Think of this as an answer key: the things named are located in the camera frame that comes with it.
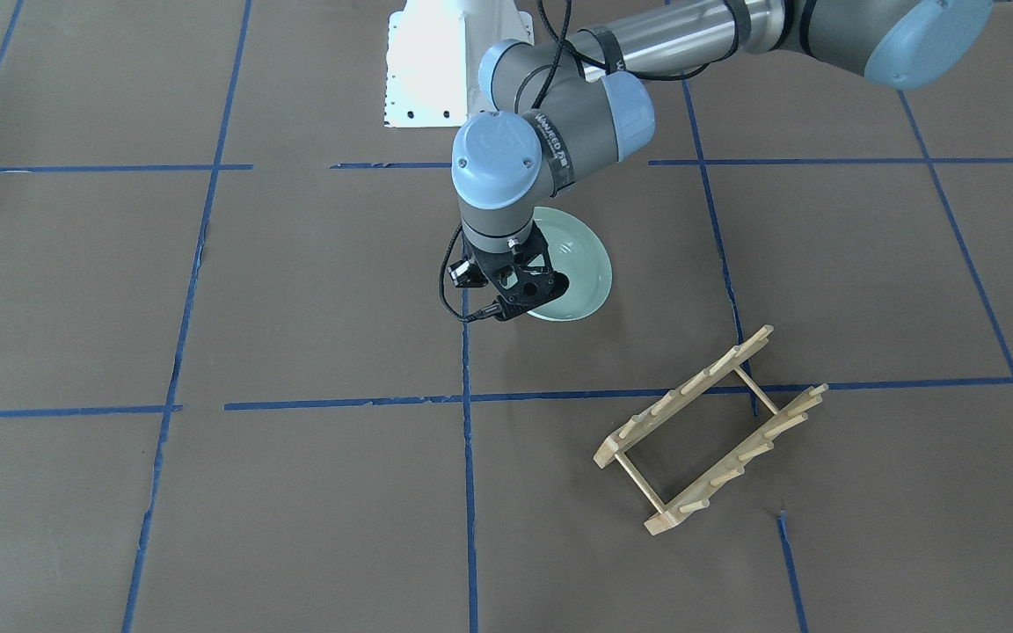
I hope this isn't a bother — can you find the light green plate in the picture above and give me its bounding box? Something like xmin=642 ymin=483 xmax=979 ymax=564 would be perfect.
xmin=529 ymin=206 xmax=614 ymax=322

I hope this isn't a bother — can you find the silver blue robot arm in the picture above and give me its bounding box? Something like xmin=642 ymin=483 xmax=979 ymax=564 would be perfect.
xmin=440 ymin=1 xmax=993 ymax=305

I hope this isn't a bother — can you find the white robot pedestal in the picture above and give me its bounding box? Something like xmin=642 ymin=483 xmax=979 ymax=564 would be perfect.
xmin=383 ymin=1 xmax=534 ymax=128

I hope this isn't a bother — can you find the wooden plate rack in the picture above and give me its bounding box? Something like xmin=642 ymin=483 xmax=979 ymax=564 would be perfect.
xmin=594 ymin=325 xmax=829 ymax=535

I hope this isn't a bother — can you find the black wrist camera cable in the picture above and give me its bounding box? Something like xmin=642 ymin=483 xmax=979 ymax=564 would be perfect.
xmin=438 ymin=224 xmax=500 ymax=324

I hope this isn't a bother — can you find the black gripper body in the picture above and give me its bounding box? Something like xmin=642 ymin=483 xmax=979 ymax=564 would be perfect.
xmin=450 ymin=236 xmax=551 ymax=288

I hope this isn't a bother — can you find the brown paper table cover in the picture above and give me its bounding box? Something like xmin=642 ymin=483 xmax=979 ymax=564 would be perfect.
xmin=0 ymin=1 xmax=1013 ymax=632

